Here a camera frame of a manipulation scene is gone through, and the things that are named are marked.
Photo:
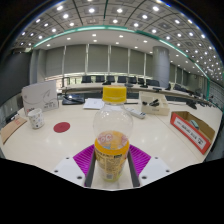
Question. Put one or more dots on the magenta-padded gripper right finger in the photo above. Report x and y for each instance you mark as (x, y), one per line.
(144, 161)

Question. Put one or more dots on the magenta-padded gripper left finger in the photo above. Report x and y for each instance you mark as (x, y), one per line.
(78, 160)

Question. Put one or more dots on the yellow-capped clear drink bottle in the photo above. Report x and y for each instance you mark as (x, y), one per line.
(112, 120)

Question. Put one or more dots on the flat round red coaster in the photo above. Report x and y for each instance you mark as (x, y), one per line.
(61, 127)

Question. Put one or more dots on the white remote control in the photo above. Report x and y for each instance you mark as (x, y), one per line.
(136, 112)

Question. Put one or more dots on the red and white cardboard box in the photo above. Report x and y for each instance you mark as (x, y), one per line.
(190, 135)

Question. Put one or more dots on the white open box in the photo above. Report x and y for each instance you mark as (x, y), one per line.
(163, 108)

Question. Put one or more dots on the white paper sheets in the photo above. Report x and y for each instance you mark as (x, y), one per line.
(93, 103)

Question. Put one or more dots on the white patterned mug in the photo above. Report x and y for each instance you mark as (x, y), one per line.
(36, 118)

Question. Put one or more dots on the black flat bag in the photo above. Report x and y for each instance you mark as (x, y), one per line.
(73, 99)

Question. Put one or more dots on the long curved conference desk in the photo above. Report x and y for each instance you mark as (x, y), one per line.
(133, 88)

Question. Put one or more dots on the brown paper envelope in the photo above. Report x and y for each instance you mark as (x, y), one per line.
(11, 128)

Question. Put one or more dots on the white cardboard paper box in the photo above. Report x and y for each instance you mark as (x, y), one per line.
(39, 97)

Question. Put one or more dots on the row of black office chairs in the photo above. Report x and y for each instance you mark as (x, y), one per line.
(122, 79)

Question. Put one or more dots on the group of ceiling lights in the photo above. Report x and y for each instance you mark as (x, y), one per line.
(91, 10)

